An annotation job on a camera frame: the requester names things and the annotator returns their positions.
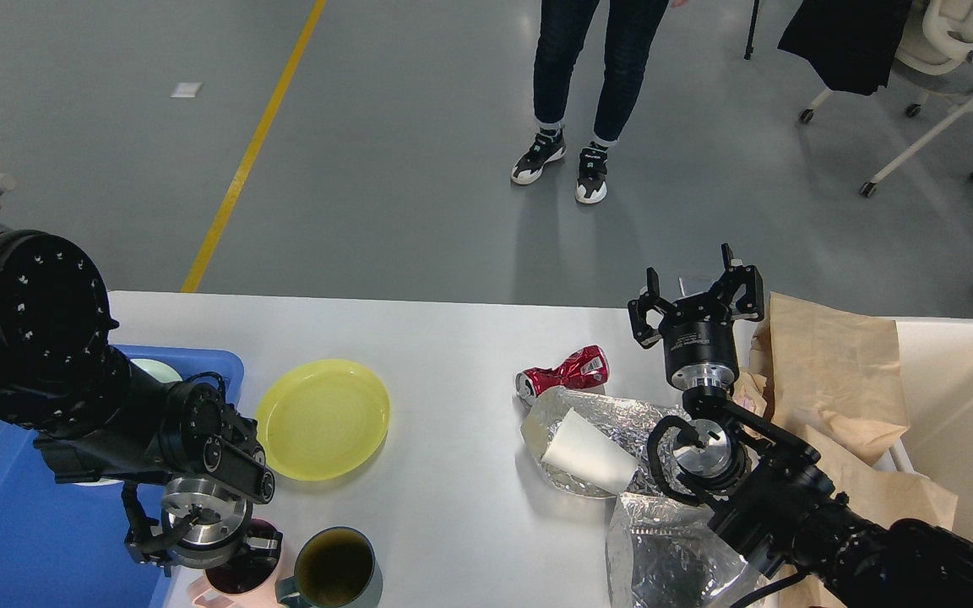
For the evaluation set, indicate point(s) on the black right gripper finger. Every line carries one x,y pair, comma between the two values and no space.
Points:
738,294
650,300

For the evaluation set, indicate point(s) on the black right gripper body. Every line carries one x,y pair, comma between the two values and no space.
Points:
698,344

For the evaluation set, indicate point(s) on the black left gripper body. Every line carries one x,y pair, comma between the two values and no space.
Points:
223,538

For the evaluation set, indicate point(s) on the pink mug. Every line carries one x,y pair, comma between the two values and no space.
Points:
225,587

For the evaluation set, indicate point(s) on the dark teal mug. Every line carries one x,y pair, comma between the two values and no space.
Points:
337,567

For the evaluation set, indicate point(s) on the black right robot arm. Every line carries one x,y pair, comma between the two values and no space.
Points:
770,501

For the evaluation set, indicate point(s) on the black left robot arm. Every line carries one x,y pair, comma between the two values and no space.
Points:
55,321

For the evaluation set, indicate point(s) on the crushed red soda can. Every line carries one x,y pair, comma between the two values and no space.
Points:
583,369

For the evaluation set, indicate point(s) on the crumpled silver foil bag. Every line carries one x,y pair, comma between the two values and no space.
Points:
629,422

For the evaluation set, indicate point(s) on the brown paper bag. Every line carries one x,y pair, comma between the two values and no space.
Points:
834,379

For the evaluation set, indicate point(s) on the white paper cup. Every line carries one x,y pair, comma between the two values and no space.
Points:
579,449

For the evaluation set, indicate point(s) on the yellow plastic plate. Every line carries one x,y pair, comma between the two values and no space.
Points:
323,419

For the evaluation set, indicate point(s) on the pale green plate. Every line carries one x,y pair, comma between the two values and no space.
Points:
161,372

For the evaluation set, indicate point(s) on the silver foil bag front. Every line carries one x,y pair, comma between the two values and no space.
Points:
662,553

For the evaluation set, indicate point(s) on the blue plastic tray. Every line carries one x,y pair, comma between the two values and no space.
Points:
67,546

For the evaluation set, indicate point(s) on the black jacket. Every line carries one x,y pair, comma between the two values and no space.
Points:
850,45

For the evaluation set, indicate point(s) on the white office chair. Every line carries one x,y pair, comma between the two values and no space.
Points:
936,56

